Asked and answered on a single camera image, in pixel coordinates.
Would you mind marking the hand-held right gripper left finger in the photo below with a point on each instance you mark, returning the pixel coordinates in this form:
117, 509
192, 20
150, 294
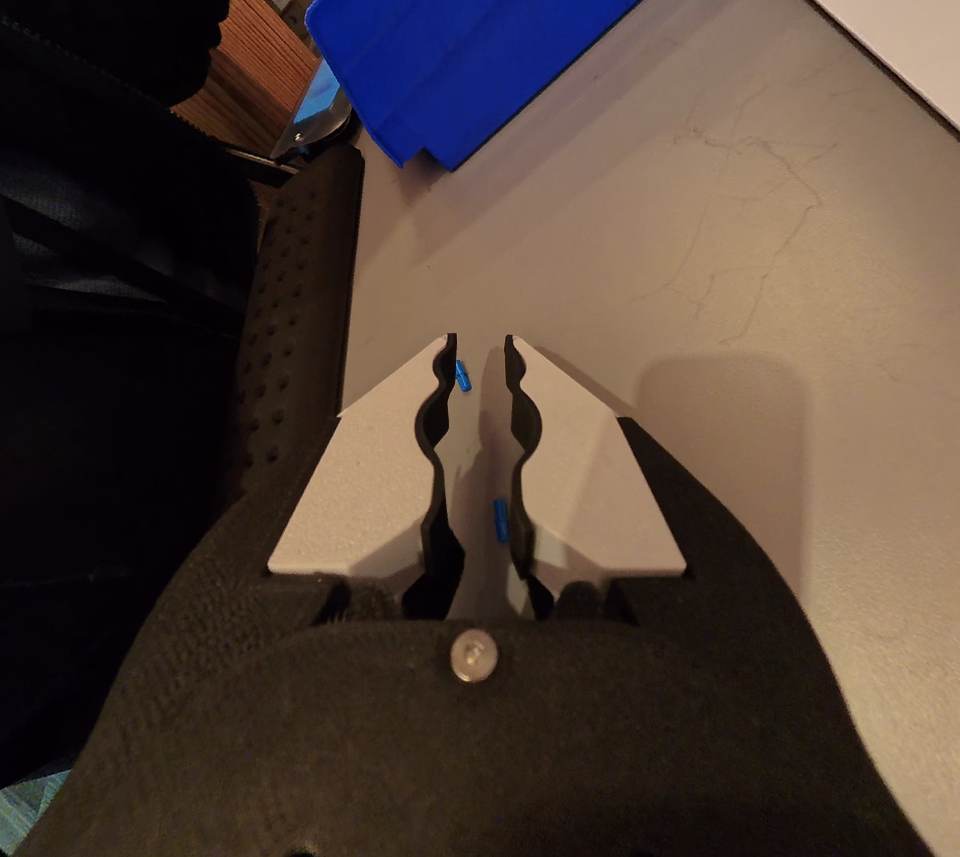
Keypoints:
360, 497

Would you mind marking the blue tagged parts bin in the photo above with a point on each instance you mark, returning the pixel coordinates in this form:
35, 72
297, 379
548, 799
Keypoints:
487, 24

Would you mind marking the black perforated board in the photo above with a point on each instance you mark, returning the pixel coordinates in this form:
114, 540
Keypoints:
307, 302

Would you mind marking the wooden slatted panel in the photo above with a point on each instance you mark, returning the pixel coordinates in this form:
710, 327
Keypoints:
262, 69

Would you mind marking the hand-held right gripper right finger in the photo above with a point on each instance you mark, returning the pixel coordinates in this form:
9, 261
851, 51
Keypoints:
596, 497

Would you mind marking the blue connector pin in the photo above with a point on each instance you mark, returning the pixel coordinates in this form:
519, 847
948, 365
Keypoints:
501, 521
463, 375

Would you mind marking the metal clamp plate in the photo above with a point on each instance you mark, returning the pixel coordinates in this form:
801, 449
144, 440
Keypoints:
319, 114

